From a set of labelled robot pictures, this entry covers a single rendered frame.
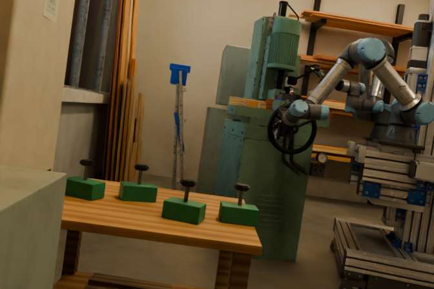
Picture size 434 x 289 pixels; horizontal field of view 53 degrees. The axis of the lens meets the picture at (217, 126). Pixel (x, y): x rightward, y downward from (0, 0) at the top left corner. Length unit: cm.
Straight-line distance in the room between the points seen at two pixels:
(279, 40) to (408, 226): 131
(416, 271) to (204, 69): 341
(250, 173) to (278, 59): 71
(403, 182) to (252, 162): 82
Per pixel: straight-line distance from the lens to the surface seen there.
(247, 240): 116
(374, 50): 219
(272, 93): 275
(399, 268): 244
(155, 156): 511
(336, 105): 485
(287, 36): 273
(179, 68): 333
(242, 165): 256
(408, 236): 272
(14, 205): 58
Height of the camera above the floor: 85
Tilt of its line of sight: 2 degrees down
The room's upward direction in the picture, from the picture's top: 8 degrees clockwise
